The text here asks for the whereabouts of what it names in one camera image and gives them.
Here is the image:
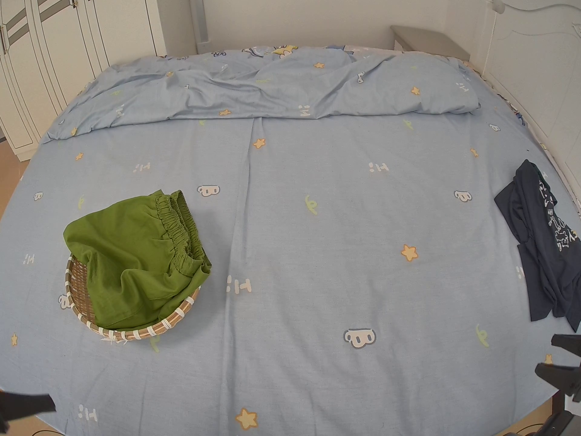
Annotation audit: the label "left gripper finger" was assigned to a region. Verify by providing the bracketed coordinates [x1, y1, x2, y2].
[0, 390, 56, 430]

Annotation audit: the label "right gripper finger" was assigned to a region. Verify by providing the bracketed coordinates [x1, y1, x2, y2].
[550, 333, 581, 358]
[534, 363, 581, 402]

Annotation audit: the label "green shorts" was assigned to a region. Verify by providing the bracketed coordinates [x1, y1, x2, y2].
[63, 189, 213, 330]

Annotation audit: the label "round woven basket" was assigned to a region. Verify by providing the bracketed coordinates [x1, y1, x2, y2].
[65, 253, 202, 343]

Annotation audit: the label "dark blue T-shirt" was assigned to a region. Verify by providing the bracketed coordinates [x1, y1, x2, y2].
[494, 159, 581, 333]

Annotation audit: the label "grey bedside table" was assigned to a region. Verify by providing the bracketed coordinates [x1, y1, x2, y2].
[390, 25, 471, 61]

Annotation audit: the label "white wardrobe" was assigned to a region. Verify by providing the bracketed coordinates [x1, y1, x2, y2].
[0, 0, 169, 162]

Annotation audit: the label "pale blue quilt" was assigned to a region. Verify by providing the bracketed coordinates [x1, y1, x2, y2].
[43, 46, 482, 144]

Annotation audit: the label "white cable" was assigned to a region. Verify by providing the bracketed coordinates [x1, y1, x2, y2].
[482, 9, 496, 81]

